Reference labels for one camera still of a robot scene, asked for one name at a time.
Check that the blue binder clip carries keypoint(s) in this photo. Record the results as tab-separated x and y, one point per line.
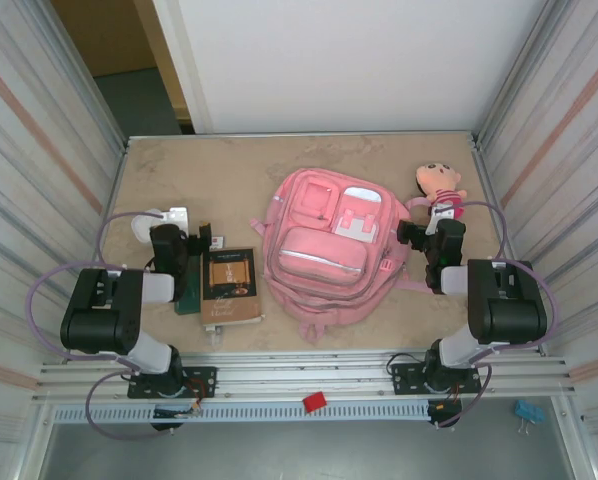
529	411

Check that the pink school backpack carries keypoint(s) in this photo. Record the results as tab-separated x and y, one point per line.
324	260

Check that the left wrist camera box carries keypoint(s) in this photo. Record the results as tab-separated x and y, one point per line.
175	215

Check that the brown wooden door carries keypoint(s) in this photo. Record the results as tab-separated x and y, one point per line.
104	35

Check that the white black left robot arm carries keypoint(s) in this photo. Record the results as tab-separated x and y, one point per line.
99	320

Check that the dark green box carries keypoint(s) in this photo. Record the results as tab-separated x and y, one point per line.
189	295

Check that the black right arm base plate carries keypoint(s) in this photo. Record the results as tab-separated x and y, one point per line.
404	375

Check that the aluminium rail frame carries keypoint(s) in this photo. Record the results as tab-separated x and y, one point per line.
299	372

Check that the white square alarm clock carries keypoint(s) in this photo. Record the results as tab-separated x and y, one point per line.
139	230

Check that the clear plastic pen case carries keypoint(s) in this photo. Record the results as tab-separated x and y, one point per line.
214	337

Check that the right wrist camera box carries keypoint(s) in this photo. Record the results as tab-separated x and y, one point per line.
439	217

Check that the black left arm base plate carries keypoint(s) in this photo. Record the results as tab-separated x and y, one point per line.
204	380

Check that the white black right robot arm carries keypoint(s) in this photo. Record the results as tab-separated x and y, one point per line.
509	310

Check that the plush doll pink striped shirt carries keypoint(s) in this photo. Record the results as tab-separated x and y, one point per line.
441	192

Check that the red plastic block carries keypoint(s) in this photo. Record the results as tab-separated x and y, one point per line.
315	403

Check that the brown hardcover book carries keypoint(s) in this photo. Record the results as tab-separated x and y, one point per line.
231	285

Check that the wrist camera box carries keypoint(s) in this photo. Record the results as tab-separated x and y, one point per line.
175	215
439	217

